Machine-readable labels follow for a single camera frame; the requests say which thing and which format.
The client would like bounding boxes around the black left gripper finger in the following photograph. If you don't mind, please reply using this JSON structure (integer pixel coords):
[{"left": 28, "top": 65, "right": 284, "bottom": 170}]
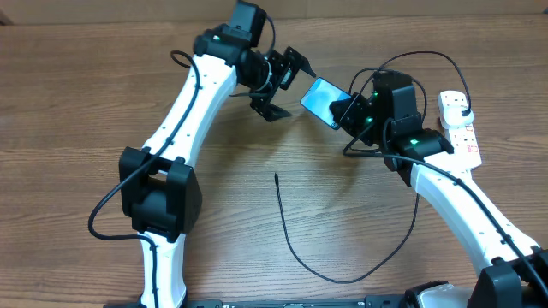
[
  {"left": 256, "top": 104, "right": 291, "bottom": 122},
  {"left": 295, "top": 52, "right": 316, "bottom": 78}
]

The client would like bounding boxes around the blue screen smartphone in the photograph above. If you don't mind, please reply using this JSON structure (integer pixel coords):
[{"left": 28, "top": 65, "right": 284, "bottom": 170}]
[{"left": 300, "top": 78, "right": 351, "bottom": 130}]

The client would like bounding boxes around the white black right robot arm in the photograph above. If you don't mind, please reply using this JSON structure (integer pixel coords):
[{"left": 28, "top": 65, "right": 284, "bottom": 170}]
[{"left": 329, "top": 72, "right": 547, "bottom": 307}]

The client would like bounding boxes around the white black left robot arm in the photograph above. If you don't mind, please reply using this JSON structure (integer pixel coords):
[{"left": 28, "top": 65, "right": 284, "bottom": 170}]
[{"left": 119, "top": 1, "right": 315, "bottom": 307}]

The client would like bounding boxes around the white charger adapter plug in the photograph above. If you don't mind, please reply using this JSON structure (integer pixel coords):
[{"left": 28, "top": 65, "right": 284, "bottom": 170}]
[{"left": 440, "top": 104, "right": 474, "bottom": 130}]

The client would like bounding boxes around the white power strip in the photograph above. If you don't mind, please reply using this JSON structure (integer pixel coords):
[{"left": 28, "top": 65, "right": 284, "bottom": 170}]
[{"left": 437, "top": 90, "right": 484, "bottom": 173}]

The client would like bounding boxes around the black charger cable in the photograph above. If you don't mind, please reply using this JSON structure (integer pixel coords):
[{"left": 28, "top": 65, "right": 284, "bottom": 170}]
[{"left": 273, "top": 50, "right": 475, "bottom": 285}]

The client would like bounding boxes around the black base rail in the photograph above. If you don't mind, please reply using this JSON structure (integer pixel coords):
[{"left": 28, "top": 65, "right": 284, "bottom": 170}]
[{"left": 179, "top": 294, "right": 418, "bottom": 308}]

